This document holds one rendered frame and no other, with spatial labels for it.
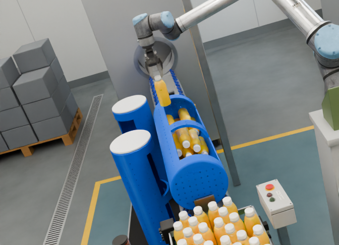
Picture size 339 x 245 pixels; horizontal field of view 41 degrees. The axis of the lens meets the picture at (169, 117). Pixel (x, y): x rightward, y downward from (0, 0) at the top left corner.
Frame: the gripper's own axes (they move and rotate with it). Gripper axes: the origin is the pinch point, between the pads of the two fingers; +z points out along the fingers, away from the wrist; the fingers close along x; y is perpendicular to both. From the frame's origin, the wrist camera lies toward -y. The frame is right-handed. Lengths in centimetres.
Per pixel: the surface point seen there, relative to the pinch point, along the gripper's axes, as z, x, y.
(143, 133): 40.4, 19.9, 18.2
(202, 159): 23, -10, -67
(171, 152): 24, 4, -49
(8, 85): 47, 175, 268
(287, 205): 36, -38, -101
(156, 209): 89, 27, 1
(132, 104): 39, 26, 72
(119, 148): 41, 37, 7
